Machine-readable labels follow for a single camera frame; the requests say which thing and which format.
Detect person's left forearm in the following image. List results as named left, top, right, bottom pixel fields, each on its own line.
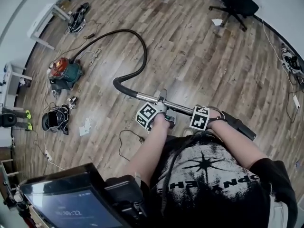
left=127, top=113, right=171, bottom=187

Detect white crumpled papers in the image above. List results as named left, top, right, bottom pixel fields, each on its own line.
left=78, top=118, right=93, bottom=137

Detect silver vacuum wand tube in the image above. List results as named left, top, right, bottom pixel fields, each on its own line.
left=135, top=91, right=257, bottom=141

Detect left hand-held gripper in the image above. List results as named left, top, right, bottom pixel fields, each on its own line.
left=135, top=88, right=178, bottom=130

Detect pile of devices and cables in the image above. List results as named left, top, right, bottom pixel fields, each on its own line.
left=280, top=43, right=304, bottom=85

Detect white power cable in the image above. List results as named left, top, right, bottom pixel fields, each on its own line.
left=43, top=79, right=66, bottom=171

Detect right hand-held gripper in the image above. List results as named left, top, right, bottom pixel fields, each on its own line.
left=189, top=105, right=210, bottom=131

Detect person's black printed t-shirt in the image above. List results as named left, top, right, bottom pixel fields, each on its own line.
left=137, top=132, right=299, bottom=228

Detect black headset bundle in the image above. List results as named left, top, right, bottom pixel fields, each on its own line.
left=41, top=103, right=71, bottom=135

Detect white side table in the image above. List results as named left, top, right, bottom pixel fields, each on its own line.
left=0, top=62, right=33, bottom=110

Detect person's right hand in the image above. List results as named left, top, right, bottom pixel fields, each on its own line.
left=206, top=109, right=224, bottom=128

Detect black display device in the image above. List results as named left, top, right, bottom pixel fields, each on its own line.
left=19, top=162, right=149, bottom=228

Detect green and red vacuum body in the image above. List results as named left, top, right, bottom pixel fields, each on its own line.
left=48, top=57, right=84, bottom=92

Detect black office chair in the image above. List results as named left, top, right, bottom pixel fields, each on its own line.
left=208, top=0, right=264, bottom=32

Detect white coiled cable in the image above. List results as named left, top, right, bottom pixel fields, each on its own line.
left=88, top=47, right=103, bottom=67

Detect black corrugated hose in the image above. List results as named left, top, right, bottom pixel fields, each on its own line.
left=71, top=28, right=148, bottom=99

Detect black cable with plug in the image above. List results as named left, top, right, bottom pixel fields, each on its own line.
left=118, top=129, right=146, bottom=162

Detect person's right forearm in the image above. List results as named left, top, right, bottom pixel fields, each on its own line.
left=206, top=120, right=269, bottom=170

